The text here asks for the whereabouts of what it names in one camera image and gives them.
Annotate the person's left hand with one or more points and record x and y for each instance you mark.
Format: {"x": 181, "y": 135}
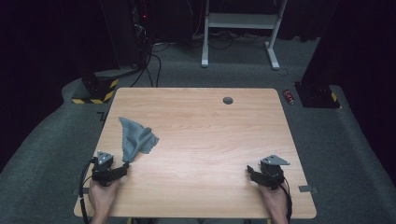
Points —
{"x": 102, "y": 196}

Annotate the black base with yellow mark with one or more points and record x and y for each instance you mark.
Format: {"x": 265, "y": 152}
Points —
{"x": 317, "y": 96}

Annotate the grey table grommet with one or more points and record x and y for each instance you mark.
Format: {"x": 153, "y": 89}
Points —
{"x": 228, "y": 100}

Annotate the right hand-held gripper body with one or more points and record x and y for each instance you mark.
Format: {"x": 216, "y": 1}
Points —
{"x": 271, "y": 172}

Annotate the red can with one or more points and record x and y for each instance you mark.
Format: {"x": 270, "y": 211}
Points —
{"x": 288, "y": 96}

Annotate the black yellow striped base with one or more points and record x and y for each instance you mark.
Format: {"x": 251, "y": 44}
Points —
{"x": 99, "y": 90}

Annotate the grey cloth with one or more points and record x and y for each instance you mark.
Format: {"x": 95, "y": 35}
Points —
{"x": 137, "y": 140}

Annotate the black column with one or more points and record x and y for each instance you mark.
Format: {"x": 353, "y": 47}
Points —
{"x": 323, "y": 43}

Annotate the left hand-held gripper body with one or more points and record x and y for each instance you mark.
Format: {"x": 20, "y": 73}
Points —
{"x": 104, "y": 169}

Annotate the black cabinet with red light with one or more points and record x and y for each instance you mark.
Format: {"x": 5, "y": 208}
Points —
{"x": 130, "y": 34}

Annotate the grey tape piece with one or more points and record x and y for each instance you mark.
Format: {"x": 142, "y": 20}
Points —
{"x": 76, "y": 191}
{"x": 308, "y": 188}

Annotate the person's right hand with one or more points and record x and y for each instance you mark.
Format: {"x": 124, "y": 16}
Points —
{"x": 274, "y": 199}

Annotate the white metal stand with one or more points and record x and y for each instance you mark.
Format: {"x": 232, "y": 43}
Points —
{"x": 243, "y": 21}

